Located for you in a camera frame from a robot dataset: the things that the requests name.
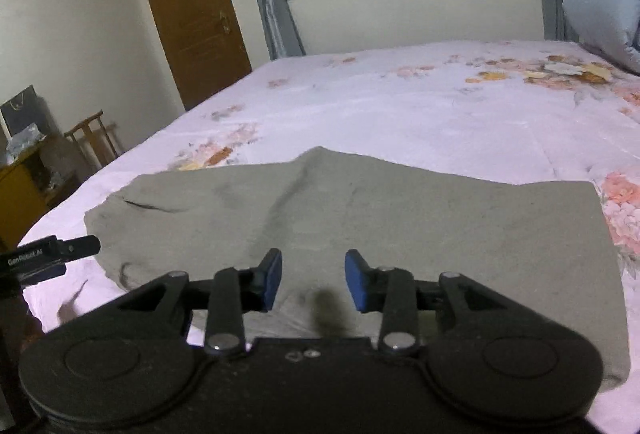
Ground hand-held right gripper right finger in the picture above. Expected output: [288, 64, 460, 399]
[345, 249, 506, 356]

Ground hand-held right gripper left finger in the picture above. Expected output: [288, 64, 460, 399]
[120, 248, 283, 356]

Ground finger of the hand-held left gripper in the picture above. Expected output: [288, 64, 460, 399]
[60, 235, 101, 261]

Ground grey pants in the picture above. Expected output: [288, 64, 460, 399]
[84, 146, 631, 395]

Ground wooden cabinet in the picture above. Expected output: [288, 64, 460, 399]
[0, 141, 83, 251]

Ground wooden chair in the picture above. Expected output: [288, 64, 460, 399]
[64, 110, 122, 171]

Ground crumpled plastic bag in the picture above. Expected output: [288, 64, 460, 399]
[6, 123, 48, 157]

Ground dark gift bag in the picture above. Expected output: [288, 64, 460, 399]
[0, 84, 52, 140]

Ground bed with pink floral sheet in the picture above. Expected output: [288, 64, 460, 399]
[20, 39, 640, 434]

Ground brown wooden door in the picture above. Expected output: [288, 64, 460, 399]
[131, 0, 252, 111]

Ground rolled light blue duvet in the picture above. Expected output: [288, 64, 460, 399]
[561, 0, 640, 75]

